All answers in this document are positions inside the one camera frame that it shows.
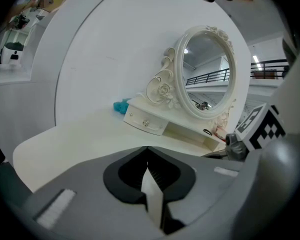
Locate orange and white cardboard box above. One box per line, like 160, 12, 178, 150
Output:
214, 126, 228, 141

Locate black balcony railing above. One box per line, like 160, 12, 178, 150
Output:
249, 58, 291, 80

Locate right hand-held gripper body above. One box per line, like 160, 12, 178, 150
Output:
224, 102, 287, 161

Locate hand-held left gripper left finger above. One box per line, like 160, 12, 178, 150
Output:
22, 145, 166, 240

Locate oval mirror with ornate frame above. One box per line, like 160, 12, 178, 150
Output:
139, 25, 238, 135

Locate white cubby shelf unit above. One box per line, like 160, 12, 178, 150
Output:
0, 8, 53, 85

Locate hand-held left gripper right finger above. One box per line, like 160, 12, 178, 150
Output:
147, 145, 244, 235

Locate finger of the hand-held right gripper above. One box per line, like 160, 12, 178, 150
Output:
201, 151, 230, 160

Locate teal cloth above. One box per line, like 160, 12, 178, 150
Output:
113, 98, 132, 115

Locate white dressing table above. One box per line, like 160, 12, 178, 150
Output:
12, 97, 231, 194

